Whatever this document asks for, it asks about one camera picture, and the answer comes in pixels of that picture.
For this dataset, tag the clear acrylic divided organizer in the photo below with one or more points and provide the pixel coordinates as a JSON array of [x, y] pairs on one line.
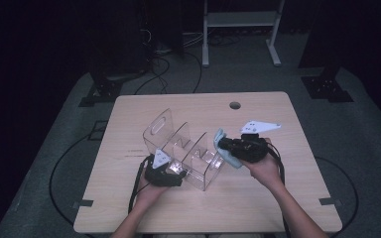
[[191, 155]]

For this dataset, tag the black tape square outline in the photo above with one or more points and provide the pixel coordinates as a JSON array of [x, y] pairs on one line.
[[92, 138]]

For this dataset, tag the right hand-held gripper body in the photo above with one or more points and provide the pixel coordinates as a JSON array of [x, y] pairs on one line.
[[249, 148]]

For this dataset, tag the person's right hand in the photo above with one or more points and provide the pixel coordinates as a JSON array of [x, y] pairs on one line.
[[266, 172]]

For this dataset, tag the light blue cleaning cloth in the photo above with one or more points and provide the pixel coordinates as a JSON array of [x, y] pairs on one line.
[[228, 157]]

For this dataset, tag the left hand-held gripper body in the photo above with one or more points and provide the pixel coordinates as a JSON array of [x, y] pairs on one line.
[[157, 175]]

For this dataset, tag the black stand base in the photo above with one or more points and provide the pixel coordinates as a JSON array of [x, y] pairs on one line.
[[325, 87], [105, 89]]

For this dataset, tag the person's left hand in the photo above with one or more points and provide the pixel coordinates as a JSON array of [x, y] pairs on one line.
[[150, 195]]

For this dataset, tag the grey tape strip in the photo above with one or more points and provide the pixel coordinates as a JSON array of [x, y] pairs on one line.
[[85, 203], [329, 201]]

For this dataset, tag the white metal stand frame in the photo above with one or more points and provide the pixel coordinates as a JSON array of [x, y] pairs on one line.
[[238, 19]]

